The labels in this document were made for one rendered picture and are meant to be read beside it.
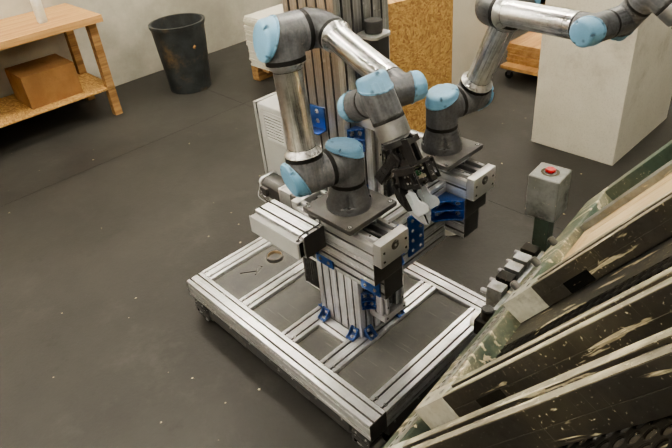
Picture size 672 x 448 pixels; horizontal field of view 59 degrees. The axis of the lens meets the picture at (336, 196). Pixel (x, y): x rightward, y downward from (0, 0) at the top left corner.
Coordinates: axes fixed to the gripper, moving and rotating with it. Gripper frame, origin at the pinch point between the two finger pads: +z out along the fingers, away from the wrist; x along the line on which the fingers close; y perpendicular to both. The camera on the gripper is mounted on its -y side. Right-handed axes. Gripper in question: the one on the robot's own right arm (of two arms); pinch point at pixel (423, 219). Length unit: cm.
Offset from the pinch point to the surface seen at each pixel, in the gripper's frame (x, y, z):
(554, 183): 91, -29, 29
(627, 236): 27.5, 29.7, 20.0
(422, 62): 173, -145, -26
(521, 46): 370, -216, 2
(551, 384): -31, 47, 14
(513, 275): 54, -30, 46
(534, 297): 25.5, 0.1, 36.0
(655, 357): -33, 65, 5
